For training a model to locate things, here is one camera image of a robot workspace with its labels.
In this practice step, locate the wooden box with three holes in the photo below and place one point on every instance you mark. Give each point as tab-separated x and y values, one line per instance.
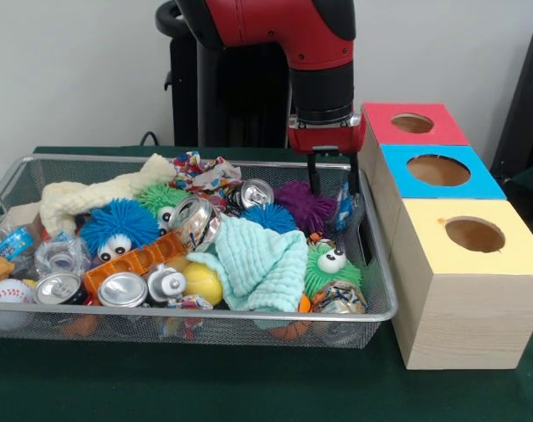
469	316

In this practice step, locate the orange plastic tray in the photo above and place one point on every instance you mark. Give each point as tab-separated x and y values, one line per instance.
152	255

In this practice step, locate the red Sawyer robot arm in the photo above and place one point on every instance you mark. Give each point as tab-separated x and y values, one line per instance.
319	39

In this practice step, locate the cream knit cloth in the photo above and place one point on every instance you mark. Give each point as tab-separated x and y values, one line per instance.
108	184

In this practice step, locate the dark green table cloth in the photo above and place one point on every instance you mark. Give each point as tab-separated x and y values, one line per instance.
249	387

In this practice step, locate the blue spiky toy with eyes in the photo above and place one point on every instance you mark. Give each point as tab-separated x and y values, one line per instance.
117	220

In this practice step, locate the white baseball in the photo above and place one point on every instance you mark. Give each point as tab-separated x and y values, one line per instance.
9	292

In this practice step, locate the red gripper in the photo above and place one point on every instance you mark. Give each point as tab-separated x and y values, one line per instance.
326	137

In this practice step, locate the purple spiky ball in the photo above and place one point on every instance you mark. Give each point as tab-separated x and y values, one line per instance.
299	204

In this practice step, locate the mint green cloth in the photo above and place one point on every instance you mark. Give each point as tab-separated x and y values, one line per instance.
257	264

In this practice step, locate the black upright panel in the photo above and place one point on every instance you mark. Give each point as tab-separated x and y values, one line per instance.
526	110

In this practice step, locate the yellow ball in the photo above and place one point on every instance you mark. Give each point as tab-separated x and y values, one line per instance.
200	281

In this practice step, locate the black drink can silver top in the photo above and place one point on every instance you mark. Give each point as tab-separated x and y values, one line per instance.
255	193

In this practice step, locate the crushed clear bottle blue label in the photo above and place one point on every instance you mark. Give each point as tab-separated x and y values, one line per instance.
345	213

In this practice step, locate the crushed silver can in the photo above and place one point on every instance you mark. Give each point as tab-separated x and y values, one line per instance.
196	224

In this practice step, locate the green spiky toy with eyes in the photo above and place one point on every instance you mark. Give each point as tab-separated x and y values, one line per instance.
332	281

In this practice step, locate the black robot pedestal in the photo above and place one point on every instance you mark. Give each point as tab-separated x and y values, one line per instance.
231	101

